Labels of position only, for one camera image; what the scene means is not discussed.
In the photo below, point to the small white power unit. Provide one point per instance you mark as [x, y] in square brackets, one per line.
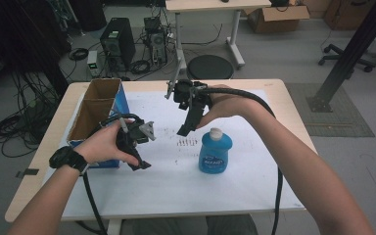
[92, 63]

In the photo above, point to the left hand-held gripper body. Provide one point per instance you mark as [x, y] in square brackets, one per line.
[133, 137]

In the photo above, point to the large black computer tower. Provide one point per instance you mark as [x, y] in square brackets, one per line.
[119, 42]

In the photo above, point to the white table mat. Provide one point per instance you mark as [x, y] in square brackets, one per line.
[176, 192]

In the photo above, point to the black round stool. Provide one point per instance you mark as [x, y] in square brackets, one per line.
[210, 67]

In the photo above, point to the grey floor mat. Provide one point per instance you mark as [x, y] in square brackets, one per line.
[336, 120]

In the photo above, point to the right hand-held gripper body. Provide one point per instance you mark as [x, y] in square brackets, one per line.
[186, 93]

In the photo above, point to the black metal stand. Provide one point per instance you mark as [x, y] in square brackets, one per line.
[349, 55]

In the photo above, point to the black office chair base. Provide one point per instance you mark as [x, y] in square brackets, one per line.
[346, 58]

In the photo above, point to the blue bottle with white cap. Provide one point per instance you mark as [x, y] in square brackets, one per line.
[213, 153]

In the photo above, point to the open blue cardboard box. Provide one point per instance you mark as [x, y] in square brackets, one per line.
[96, 112]

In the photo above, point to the open brown cardboard box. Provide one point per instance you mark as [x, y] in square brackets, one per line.
[274, 19]

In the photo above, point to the person's left hand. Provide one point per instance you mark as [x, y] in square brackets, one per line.
[104, 145]

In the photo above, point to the person's right hand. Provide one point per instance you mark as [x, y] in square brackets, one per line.
[228, 104]

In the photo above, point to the white desk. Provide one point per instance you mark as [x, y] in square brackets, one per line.
[215, 5]

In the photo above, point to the black wristwatch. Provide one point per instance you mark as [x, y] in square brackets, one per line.
[67, 158]

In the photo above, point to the black tape strip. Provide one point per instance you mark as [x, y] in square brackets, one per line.
[27, 172]

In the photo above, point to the closed brown cardboard box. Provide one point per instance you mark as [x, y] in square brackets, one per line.
[349, 14]

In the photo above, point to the small black computer tower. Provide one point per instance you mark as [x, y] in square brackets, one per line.
[158, 47]

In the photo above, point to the black curtain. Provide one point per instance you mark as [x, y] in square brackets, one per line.
[23, 36]

